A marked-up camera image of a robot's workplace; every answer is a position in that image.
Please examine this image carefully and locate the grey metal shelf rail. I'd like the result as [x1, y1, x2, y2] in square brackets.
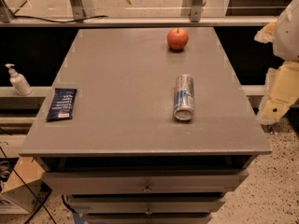
[0, 16, 278, 28]

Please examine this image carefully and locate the top drawer knob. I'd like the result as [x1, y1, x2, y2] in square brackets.
[143, 184, 152, 193]

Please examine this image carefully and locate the silver energy drink can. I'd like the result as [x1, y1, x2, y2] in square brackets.
[173, 74, 194, 121]

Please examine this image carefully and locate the black floor cable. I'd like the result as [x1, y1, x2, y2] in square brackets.
[0, 147, 59, 224]

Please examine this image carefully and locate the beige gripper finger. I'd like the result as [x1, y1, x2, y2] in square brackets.
[257, 62, 299, 125]

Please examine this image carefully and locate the red apple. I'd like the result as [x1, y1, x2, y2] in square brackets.
[167, 27, 189, 50]

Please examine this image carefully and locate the cardboard box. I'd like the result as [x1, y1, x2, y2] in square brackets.
[0, 157, 44, 214]

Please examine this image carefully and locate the black cable on shelf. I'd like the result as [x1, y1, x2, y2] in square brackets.
[12, 14, 108, 24]

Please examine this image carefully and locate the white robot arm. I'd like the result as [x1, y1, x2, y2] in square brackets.
[254, 0, 299, 125]

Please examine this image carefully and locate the blue snack packet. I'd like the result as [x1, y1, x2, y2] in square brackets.
[46, 88, 77, 121]

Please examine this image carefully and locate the grey drawer cabinet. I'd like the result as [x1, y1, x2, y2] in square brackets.
[21, 28, 271, 224]

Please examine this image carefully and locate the white pump dispenser bottle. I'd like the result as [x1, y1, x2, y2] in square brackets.
[6, 63, 32, 96]

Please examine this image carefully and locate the drawer knob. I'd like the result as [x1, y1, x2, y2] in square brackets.
[143, 184, 152, 193]
[145, 209, 153, 216]

